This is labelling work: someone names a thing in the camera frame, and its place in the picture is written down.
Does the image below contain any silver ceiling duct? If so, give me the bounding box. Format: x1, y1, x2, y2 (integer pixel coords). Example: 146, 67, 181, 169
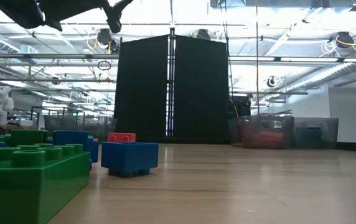
285, 63, 356, 91

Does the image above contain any background wooden table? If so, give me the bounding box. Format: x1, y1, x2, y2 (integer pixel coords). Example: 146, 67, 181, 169
0, 123, 39, 136

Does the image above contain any black equipment box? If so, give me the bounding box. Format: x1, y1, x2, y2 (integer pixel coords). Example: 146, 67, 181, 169
228, 95, 252, 119

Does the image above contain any yellow cable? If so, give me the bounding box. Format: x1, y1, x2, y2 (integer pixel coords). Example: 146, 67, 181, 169
229, 98, 238, 119

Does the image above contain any clear grey plastic bin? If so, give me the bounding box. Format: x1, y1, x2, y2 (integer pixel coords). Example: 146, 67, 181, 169
227, 114, 295, 150
43, 114, 117, 135
293, 117, 340, 150

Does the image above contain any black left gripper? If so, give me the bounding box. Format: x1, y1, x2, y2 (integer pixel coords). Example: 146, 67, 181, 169
37, 0, 134, 34

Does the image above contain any hanging black cable loop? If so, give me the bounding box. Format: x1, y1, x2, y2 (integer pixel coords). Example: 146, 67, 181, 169
96, 60, 113, 72

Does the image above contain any grey horizontal ceiling rail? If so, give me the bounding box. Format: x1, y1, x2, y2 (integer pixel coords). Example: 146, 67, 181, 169
0, 53, 356, 64

